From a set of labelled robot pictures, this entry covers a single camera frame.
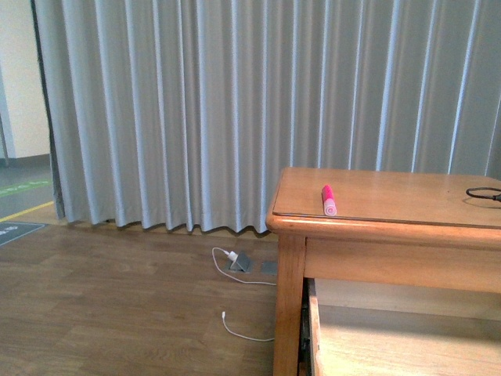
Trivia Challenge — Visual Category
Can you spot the pink marker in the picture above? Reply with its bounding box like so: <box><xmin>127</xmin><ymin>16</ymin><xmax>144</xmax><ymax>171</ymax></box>
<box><xmin>322</xmin><ymin>184</ymin><xmax>337</xmax><ymax>217</ymax></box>

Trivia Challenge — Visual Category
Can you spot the dark floor sign mat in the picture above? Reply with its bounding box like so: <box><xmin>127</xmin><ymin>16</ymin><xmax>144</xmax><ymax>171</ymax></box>
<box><xmin>0</xmin><ymin>222</ymin><xmax>46</xmax><ymax>246</ymax></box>

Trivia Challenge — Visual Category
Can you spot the grey pleated curtain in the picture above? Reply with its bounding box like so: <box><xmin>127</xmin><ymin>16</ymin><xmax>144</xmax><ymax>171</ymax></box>
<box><xmin>32</xmin><ymin>1</ymin><xmax>500</xmax><ymax>231</ymax></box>

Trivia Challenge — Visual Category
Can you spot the wooden drawer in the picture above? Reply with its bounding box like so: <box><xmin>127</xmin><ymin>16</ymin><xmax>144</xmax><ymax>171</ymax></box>
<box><xmin>298</xmin><ymin>279</ymin><xmax>500</xmax><ymax>375</ymax></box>

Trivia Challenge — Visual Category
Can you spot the open grey floor socket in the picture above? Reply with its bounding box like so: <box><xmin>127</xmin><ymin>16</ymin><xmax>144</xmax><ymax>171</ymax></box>
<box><xmin>225</xmin><ymin>252</ymin><xmax>254</xmax><ymax>273</ymax></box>

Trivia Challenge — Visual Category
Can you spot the white charger plug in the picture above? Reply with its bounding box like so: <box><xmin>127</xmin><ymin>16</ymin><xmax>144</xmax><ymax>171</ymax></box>
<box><xmin>227</xmin><ymin>251</ymin><xmax>238</xmax><ymax>262</ymax></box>

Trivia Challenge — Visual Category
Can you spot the green floor sticker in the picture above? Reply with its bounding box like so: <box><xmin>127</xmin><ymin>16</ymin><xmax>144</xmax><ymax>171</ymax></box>
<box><xmin>0</xmin><ymin>179</ymin><xmax>50</xmax><ymax>197</ymax></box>

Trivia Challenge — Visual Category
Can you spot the closed grey floor socket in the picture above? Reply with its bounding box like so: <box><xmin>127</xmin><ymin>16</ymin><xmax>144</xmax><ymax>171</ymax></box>
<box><xmin>261</xmin><ymin>261</ymin><xmax>278</xmax><ymax>276</ymax></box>

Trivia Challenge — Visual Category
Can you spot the wooden nightstand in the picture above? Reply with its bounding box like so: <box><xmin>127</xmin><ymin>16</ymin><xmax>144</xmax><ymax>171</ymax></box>
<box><xmin>266</xmin><ymin>168</ymin><xmax>500</xmax><ymax>375</ymax></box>

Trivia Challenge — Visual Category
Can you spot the black cable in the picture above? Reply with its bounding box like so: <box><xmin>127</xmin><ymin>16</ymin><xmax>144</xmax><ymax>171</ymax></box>
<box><xmin>465</xmin><ymin>186</ymin><xmax>501</xmax><ymax>204</ymax></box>

